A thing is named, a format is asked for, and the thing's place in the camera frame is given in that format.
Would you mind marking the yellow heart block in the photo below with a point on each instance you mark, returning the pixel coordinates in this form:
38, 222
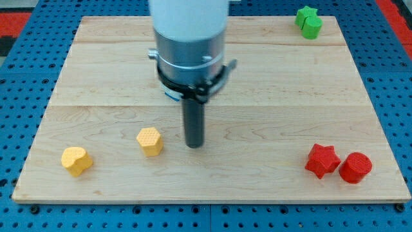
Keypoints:
75, 160

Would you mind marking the green cylinder block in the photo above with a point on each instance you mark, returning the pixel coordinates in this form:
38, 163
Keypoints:
311, 27

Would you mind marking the green star block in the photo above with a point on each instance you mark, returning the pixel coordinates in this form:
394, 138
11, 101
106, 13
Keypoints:
303, 13

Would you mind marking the yellow hexagon block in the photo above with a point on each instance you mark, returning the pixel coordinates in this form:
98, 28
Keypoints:
150, 141

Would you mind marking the red cylinder block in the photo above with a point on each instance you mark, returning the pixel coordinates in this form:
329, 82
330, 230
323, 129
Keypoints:
356, 166

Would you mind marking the wooden board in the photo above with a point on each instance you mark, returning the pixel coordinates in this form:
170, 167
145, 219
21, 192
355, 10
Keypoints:
286, 94

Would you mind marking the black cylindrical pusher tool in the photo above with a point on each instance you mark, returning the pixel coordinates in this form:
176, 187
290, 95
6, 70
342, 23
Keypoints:
193, 121

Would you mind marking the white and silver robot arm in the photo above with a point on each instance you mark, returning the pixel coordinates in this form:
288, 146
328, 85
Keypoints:
190, 39

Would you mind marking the red star block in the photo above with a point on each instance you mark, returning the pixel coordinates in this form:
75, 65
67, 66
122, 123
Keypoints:
322, 160

